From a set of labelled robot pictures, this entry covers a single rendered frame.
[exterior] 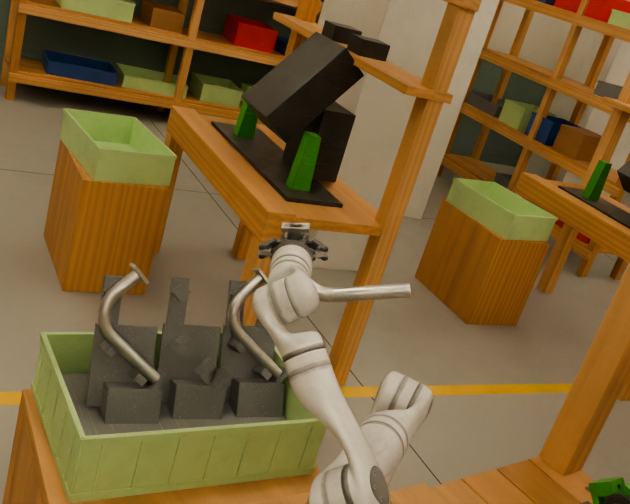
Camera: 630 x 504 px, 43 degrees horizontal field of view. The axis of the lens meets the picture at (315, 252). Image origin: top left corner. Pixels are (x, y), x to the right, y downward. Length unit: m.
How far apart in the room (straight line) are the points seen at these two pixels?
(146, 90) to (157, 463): 6.07
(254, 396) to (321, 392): 0.89
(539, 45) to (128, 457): 9.10
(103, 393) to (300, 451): 0.49
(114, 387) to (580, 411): 1.21
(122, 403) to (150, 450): 0.20
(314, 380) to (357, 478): 0.16
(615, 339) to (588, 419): 0.23
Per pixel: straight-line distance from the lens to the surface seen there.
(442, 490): 2.06
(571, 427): 2.30
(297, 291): 1.24
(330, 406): 1.22
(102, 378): 1.99
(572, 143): 7.57
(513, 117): 8.12
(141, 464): 1.83
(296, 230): 1.55
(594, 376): 2.24
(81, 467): 1.78
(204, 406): 2.04
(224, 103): 7.93
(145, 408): 1.98
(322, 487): 1.23
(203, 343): 2.06
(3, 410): 3.41
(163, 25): 7.58
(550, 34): 10.47
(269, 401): 2.12
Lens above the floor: 2.01
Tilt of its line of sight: 21 degrees down
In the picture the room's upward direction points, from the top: 17 degrees clockwise
